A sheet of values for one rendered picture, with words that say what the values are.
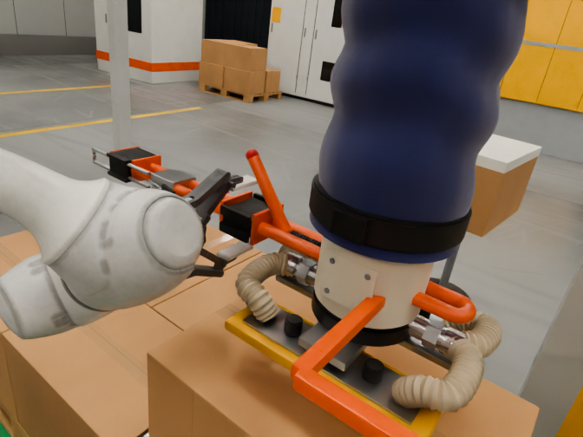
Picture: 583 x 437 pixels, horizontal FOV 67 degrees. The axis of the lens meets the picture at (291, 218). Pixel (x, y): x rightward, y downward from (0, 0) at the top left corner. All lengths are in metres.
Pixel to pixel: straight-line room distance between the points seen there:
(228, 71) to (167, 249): 7.85
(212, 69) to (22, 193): 8.07
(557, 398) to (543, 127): 6.40
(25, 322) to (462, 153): 0.53
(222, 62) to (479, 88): 7.91
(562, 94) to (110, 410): 7.36
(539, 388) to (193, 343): 1.32
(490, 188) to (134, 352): 1.75
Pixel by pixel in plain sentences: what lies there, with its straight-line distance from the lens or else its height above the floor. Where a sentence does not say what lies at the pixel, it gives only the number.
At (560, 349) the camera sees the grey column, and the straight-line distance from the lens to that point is 1.77.
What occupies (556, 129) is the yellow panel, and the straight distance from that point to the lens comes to 7.96.
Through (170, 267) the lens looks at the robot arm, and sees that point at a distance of 0.43.
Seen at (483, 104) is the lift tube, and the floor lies 1.47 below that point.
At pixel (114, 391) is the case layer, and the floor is 0.54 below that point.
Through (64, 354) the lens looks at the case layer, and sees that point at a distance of 1.52.
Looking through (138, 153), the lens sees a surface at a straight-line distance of 1.05.
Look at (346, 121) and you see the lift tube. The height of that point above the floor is 1.42.
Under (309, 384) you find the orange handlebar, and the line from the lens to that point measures 0.48.
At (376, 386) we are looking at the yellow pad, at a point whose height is 1.08.
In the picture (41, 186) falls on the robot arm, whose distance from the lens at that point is 0.46.
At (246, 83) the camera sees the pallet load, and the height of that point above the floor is 0.32.
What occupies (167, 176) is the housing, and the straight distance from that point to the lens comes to 0.94.
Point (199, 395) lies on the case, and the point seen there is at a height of 0.95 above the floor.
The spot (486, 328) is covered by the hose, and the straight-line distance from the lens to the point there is 0.73.
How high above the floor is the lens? 1.54
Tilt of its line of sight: 25 degrees down
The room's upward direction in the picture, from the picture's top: 8 degrees clockwise
